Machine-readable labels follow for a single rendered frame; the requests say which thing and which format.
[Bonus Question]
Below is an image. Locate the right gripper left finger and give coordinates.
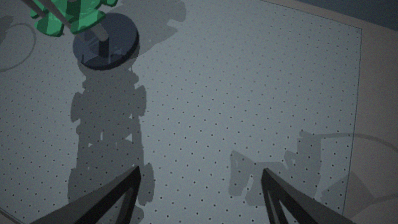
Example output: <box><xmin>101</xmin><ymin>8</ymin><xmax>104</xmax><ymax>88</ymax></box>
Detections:
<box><xmin>30</xmin><ymin>165</ymin><xmax>141</xmax><ymax>224</ymax></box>

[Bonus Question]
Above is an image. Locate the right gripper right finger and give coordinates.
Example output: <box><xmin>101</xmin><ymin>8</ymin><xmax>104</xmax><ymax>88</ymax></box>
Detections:
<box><xmin>261</xmin><ymin>168</ymin><xmax>356</xmax><ymax>224</ymax></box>

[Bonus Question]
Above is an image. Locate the grey perforated base plate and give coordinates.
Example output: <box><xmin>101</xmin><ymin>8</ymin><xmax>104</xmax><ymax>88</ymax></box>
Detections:
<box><xmin>0</xmin><ymin>0</ymin><xmax>363</xmax><ymax>224</ymax></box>

